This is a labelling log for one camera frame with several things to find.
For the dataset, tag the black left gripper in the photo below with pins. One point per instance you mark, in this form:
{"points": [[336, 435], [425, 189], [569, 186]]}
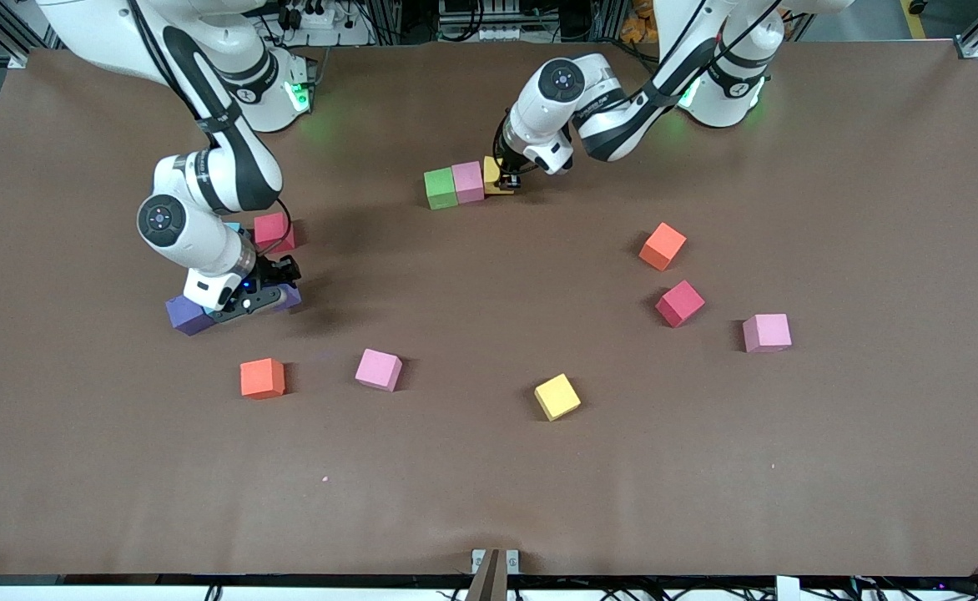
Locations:
{"points": [[509, 171]]}

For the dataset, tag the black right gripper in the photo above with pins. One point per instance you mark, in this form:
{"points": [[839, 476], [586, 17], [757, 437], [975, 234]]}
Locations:
{"points": [[277, 271]]}

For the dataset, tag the yellow foam cube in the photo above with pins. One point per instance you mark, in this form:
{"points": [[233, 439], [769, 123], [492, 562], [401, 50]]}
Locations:
{"points": [[490, 171], [557, 397]]}

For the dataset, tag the purple foam cube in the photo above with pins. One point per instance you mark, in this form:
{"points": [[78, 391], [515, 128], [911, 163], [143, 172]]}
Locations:
{"points": [[292, 299], [184, 317]]}

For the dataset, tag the pink foam cube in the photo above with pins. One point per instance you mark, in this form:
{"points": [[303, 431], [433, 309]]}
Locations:
{"points": [[467, 182], [767, 333], [378, 370]]}

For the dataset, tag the green foam cube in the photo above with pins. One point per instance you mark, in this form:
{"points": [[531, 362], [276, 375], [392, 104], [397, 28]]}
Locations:
{"points": [[440, 189]]}

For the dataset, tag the red foam cube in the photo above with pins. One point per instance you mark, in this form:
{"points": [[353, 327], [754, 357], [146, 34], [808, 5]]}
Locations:
{"points": [[272, 235], [680, 303]]}

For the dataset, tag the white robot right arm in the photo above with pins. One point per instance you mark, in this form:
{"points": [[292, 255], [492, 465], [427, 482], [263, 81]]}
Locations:
{"points": [[189, 234]]}

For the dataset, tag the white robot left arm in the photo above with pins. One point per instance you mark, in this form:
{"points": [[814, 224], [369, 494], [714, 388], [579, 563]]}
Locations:
{"points": [[547, 108]]}

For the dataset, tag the orange foam cube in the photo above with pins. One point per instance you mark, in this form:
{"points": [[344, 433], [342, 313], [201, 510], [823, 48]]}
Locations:
{"points": [[662, 246], [262, 378]]}

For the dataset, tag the white electronics box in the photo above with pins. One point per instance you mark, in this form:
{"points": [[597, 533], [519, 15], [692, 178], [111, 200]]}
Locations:
{"points": [[489, 21]]}

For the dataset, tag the bag of oranges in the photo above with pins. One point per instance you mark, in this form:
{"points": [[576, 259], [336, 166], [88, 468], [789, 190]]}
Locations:
{"points": [[639, 17]]}

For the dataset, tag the white power strip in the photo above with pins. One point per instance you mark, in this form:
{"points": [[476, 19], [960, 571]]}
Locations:
{"points": [[318, 18]]}

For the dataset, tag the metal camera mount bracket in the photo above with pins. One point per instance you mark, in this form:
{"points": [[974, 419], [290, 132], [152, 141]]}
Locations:
{"points": [[493, 576]]}

